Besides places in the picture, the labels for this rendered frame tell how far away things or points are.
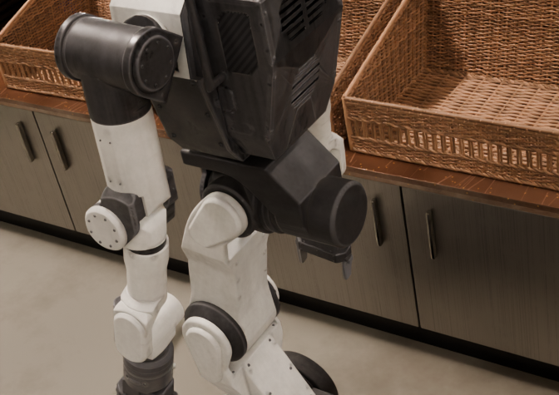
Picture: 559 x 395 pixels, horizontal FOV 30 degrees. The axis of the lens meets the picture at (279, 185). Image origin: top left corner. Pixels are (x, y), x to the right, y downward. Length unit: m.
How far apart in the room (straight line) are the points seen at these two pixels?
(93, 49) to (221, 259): 0.55
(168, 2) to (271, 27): 0.16
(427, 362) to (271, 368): 0.73
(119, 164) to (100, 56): 0.18
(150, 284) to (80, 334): 1.45
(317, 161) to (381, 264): 0.95
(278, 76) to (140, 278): 0.41
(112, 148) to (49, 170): 1.75
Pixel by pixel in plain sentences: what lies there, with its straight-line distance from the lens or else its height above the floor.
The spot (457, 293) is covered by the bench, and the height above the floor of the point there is 0.26.
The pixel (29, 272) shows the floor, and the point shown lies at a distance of 3.44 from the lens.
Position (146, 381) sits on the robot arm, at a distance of 1.85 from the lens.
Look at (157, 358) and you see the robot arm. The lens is 1.82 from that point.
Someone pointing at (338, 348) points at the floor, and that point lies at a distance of 2.84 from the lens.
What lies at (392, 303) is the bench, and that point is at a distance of 2.70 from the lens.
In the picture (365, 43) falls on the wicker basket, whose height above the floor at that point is 0.76.
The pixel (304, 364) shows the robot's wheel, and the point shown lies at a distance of 2.53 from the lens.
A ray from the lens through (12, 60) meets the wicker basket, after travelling 3.16.
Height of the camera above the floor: 1.95
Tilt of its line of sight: 34 degrees down
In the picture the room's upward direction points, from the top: 12 degrees counter-clockwise
